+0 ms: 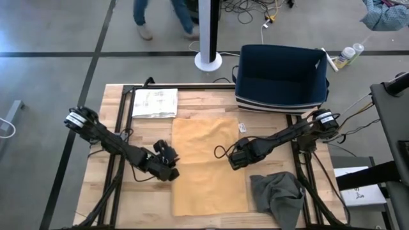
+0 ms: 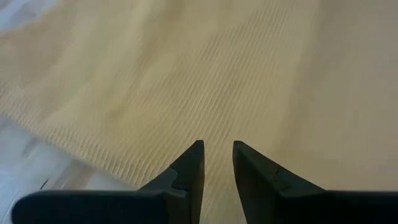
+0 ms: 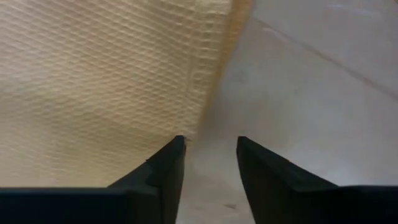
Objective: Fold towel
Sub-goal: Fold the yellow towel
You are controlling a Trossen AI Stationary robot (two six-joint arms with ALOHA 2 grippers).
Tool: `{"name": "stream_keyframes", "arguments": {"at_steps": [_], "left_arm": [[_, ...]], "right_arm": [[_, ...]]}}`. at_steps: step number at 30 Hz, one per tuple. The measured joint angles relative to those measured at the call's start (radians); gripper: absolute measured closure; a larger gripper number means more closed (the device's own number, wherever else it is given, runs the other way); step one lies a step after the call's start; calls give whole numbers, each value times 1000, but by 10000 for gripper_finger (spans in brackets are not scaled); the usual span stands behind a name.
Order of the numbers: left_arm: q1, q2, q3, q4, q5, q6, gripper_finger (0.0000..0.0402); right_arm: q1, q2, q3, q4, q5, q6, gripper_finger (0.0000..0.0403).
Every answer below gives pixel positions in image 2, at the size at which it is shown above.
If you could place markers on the orange towel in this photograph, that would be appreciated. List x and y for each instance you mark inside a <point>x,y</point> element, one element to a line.
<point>217,77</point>

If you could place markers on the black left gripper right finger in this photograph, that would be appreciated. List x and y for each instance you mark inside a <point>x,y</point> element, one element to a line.
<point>280,207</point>

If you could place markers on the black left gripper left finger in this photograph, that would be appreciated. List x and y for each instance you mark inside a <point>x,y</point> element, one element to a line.
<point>155,207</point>

